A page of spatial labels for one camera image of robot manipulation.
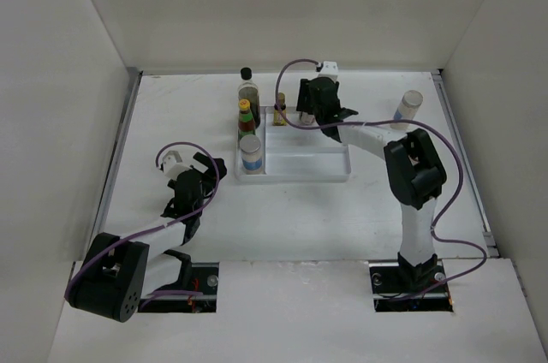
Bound tall dark sauce bottle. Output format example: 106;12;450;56
238;67;261;128

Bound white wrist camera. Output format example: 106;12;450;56
316;61;339;81
160;150;191;180

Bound silver lid blue label jar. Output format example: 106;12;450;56
239;134;263;174

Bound red label brown spice jar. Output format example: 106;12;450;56
299;111;315;126

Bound white tiered organizer tray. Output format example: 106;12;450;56
234;106;351;184

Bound silver lid white spice jar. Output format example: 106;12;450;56
390;90;423;131

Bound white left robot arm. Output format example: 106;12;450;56
64;151;227;322

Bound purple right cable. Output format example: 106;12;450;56
275;57;489;302

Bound purple cable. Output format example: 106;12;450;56
63;142;222;295
275;57;489;302

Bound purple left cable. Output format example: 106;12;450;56
63;142;222;295

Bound yellow cap chili sauce bottle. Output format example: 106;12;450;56
238;99;256;139

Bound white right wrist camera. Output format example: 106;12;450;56
316;61;339;81

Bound small brown yellow label bottle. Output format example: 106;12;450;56
272;92;287;126

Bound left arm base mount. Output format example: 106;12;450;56
139;250;220;313

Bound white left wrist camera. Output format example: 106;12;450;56
160;150;191;180

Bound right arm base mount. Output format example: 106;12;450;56
369;261;453;312

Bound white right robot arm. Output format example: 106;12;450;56
296;76;447;293

